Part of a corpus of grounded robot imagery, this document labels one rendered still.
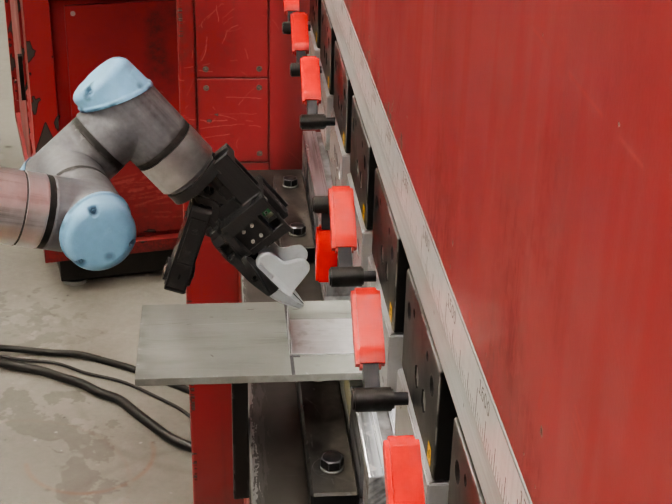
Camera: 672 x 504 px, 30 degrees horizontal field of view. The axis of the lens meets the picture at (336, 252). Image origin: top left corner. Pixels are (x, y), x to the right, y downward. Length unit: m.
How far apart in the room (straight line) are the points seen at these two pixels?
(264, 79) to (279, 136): 0.11
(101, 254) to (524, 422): 0.73
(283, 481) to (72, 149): 0.45
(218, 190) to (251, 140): 0.91
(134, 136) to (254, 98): 0.95
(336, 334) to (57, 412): 1.82
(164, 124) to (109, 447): 1.82
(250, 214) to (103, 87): 0.21
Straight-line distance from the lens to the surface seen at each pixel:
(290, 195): 2.16
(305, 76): 1.49
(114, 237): 1.25
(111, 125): 1.37
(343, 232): 1.11
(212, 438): 2.63
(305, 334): 1.52
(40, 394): 3.35
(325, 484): 1.43
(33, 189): 1.24
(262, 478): 1.49
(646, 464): 0.43
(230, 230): 1.41
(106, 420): 3.22
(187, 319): 1.57
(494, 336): 0.65
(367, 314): 0.94
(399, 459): 0.77
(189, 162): 1.38
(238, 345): 1.51
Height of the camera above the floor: 1.75
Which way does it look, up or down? 26 degrees down
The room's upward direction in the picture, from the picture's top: 1 degrees clockwise
